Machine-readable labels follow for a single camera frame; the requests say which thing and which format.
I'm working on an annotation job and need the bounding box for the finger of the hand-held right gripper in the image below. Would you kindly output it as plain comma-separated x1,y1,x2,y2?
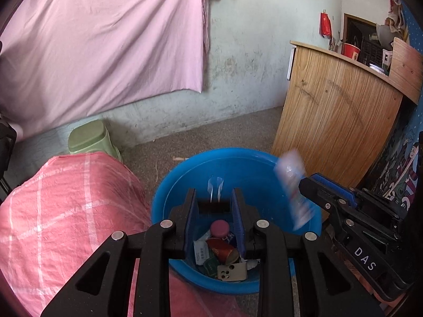
312,173,364,205
298,176,361,238

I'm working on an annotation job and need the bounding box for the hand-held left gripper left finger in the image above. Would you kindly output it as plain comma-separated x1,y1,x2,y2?
41,188,200,317

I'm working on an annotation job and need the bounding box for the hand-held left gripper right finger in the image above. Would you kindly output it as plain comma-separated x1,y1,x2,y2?
231,188,384,317

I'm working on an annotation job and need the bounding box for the blue plastic basin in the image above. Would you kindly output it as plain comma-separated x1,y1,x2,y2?
151,147,323,296

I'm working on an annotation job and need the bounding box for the pink lid jar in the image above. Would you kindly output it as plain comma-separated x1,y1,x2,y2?
211,220,231,239

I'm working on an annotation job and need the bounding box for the red drink can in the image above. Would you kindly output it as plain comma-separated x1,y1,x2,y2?
206,238,240,265

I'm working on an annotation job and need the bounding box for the white paper packet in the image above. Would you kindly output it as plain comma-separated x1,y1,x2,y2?
193,240,215,265

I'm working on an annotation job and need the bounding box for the green packet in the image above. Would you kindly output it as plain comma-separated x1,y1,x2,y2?
202,257,221,277

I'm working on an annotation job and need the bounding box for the beige phone case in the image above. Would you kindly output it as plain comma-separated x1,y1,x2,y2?
216,262,247,283

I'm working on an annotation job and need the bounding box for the wooden counter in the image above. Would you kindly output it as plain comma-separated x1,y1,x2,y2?
271,40,406,189

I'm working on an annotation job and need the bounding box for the cartoon printed cloth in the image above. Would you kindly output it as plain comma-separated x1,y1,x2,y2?
364,0,423,212

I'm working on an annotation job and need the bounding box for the pink plaid woven cloth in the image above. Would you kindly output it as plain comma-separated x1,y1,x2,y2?
0,152,252,317

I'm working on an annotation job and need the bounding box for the red cup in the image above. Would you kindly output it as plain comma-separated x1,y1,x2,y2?
342,43,361,61

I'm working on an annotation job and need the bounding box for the green plastic stool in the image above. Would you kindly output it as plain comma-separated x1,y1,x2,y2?
68,120,123,165

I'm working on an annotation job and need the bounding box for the wooden board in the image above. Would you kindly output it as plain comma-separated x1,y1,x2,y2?
389,37,423,105

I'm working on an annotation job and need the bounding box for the black plastic crate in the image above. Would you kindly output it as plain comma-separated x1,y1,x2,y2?
360,37,384,67

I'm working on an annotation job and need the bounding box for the red hanging bag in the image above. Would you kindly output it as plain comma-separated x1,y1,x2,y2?
319,11,332,38

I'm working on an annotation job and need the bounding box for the pink hanging sheet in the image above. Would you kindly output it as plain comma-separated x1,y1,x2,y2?
0,0,210,137

